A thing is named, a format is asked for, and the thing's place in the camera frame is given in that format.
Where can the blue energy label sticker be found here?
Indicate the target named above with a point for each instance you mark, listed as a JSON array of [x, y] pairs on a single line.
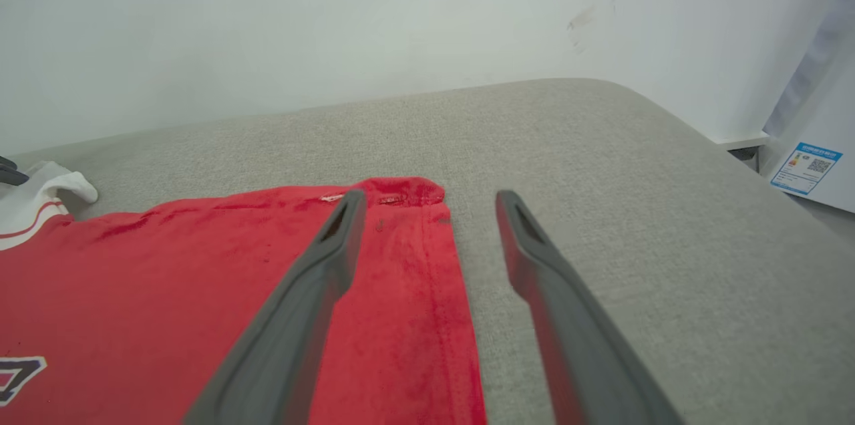
[[806, 168]]

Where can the red and white jersey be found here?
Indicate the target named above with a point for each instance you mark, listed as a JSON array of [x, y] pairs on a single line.
[[167, 291]]

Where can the white appliance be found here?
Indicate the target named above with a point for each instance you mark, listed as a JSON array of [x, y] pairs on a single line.
[[831, 117]]

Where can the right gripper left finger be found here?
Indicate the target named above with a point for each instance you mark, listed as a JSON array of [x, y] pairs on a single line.
[[287, 338]]

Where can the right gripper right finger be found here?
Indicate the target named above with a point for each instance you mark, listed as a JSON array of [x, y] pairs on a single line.
[[574, 345]]

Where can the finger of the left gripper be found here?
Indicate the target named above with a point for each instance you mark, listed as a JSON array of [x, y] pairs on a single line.
[[5, 162], [12, 176]]

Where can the white low ledge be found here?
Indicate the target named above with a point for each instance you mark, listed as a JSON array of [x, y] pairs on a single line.
[[741, 142]]

